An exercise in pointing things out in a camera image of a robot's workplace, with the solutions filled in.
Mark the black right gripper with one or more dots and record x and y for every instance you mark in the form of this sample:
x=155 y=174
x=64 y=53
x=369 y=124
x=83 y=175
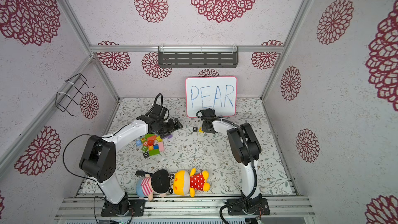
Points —
x=206 y=127

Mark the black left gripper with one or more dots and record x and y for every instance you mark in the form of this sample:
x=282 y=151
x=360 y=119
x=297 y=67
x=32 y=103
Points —
x=173 y=127

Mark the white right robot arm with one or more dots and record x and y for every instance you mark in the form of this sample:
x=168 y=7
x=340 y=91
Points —
x=245 y=149

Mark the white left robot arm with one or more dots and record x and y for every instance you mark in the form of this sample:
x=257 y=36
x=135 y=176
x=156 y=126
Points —
x=98 y=161

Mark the dark block letter O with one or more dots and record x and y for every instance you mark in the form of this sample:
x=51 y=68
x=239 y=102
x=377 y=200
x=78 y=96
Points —
x=146 y=155

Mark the whiteboard with PEAR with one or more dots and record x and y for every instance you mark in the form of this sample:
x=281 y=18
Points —
x=217 y=93

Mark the pink long block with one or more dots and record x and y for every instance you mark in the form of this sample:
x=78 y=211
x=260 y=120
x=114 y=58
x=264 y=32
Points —
x=161 y=146

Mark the green long block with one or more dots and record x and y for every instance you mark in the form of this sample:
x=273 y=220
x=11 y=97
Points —
x=154 y=152

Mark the striped plush doll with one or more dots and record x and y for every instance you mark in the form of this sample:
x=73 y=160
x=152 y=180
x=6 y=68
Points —
x=157 y=183

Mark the yellow plush doll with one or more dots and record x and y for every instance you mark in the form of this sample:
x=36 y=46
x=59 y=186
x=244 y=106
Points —
x=185 y=183

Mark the grey wall shelf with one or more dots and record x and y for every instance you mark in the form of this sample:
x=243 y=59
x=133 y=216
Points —
x=201 y=57

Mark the black wire wall rack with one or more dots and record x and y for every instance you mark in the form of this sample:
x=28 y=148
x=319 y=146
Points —
x=64 y=99

